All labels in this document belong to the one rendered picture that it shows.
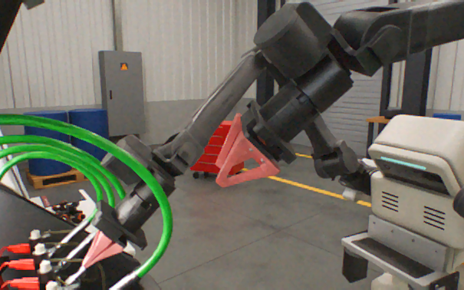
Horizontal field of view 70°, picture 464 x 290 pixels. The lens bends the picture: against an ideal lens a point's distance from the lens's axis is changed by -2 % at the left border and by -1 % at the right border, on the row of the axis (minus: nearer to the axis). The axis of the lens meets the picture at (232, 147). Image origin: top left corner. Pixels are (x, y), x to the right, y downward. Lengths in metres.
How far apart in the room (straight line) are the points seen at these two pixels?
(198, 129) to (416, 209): 0.59
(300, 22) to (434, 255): 0.71
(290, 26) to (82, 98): 7.05
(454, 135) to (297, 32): 0.57
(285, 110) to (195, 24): 8.30
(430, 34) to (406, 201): 0.58
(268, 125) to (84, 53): 7.04
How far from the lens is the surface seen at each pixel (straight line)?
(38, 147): 0.74
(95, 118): 5.47
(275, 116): 0.41
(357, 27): 0.43
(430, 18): 0.47
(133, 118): 7.41
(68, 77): 7.30
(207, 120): 0.68
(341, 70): 0.41
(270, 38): 0.37
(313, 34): 0.40
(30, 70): 7.12
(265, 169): 0.41
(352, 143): 7.25
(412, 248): 0.98
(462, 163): 0.89
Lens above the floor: 1.48
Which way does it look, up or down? 11 degrees down
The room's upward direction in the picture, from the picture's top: straight up
